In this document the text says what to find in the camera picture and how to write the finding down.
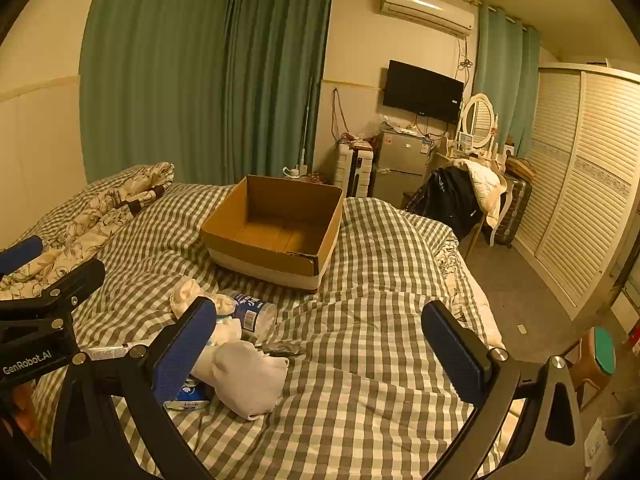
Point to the white air conditioner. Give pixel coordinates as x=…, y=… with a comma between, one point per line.
x=425, y=10

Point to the black jacket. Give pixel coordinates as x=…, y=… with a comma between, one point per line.
x=445, y=197

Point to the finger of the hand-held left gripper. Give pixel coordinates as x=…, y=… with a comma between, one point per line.
x=20, y=252
x=75, y=280

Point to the grey checkered blanket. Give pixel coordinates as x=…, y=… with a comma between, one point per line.
x=375, y=285

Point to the oval vanity mirror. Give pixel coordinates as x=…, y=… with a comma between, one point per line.
x=477, y=120

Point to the large white sock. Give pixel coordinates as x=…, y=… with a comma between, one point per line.
x=245, y=380

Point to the stool with green seat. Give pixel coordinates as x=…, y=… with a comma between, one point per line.
x=602, y=355

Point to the floral bed sheet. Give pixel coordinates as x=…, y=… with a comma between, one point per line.
x=457, y=270

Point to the green curtain with rings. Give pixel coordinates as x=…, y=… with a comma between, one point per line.
x=505, y=75

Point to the white louvered wardrobe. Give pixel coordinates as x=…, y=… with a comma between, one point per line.
x=580, y=175

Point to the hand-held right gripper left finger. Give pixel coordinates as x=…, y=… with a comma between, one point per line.
x=184, y=347

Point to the person's left hand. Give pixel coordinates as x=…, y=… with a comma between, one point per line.
x=22, y=410

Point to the plastic bottle with blue label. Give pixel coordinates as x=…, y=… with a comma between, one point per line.
x=251, y=312

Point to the white oil heater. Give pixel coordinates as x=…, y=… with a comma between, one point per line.
x=345, y=170

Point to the brown bag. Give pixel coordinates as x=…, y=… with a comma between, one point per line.
x=520, y=167

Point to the silver refrigerator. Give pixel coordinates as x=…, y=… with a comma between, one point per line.
x=400, y=165

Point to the black wall television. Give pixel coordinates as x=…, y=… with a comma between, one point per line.
x=422, y=91

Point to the white chair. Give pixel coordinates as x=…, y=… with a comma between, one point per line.
x=475, y=240

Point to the blue white tissue packet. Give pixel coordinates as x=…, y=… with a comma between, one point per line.
x=192, y=396

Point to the floral quilt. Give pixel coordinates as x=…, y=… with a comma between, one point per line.
x=90, y=220

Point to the narrow green curtain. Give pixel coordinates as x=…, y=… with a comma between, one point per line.
x=277, y=75

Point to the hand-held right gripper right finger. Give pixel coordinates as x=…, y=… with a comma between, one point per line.
x=457, y=347

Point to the white padded coat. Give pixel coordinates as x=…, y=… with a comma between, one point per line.
x=487, y=185

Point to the white pole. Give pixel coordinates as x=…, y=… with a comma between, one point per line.
x=305, y=130

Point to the cardboard box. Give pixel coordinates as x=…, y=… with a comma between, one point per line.
x=260, y=266

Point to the white plastic bag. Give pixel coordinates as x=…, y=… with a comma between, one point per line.
x=602, y=442

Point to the wide green curtain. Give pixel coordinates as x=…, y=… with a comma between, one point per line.
x=155, y=70

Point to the clear plastic tube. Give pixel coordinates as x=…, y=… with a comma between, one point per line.
x=107, y=351

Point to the small dark wrapper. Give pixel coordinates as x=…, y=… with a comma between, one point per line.
x=280, y=348

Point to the brown suitcase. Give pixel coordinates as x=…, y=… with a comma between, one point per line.
x=515, y=210

